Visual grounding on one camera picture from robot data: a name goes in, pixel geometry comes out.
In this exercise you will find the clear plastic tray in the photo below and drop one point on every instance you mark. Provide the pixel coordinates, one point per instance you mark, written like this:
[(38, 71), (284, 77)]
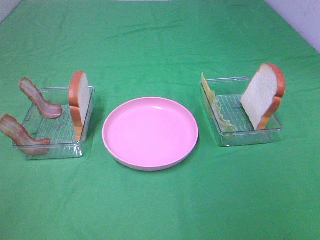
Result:
[(60, 131), (229, 92)]

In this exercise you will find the pink round plate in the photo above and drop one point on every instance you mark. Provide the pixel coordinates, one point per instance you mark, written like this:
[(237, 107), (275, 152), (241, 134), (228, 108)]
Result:
[(150, 133)]

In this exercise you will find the bread slice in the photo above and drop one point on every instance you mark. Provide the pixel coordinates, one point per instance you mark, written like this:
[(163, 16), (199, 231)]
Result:
[(263, 95), (79, 99)]

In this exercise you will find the right clear plastic tray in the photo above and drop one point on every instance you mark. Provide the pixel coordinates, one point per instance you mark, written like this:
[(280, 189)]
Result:
[(229, 92)]

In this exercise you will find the green lettuce leaf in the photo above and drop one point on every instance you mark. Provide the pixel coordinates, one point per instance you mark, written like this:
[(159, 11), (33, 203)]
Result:
[(224, 125)]

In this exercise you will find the left clear plastic tray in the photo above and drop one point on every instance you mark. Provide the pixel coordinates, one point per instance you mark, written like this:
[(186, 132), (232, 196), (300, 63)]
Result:
[(60, 131)]

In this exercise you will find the yellow cheese slice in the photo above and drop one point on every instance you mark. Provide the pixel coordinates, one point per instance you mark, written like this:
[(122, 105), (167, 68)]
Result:
[(207, 90)]

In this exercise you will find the bacon strip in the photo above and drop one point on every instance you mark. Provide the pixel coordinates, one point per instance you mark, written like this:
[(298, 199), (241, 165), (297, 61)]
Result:
[(46, 109), (10, 127)]

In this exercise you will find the green tablecloth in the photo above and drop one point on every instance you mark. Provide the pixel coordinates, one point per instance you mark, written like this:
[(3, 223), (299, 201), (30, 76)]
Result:
[(135, 49)]

